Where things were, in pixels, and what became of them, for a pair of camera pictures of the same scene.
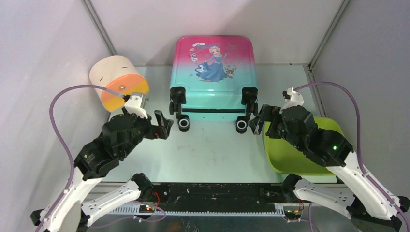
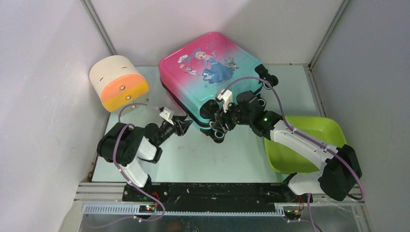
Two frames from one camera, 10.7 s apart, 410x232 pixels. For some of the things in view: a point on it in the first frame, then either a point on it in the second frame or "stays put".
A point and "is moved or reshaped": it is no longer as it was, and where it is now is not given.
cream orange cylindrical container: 120,73 stays put
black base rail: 219,193 stays put
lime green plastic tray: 284,159 stays put
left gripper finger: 162,121 to 181,118
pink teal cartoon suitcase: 213,78 is moved or reshaped
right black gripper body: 276,120 to 232,117
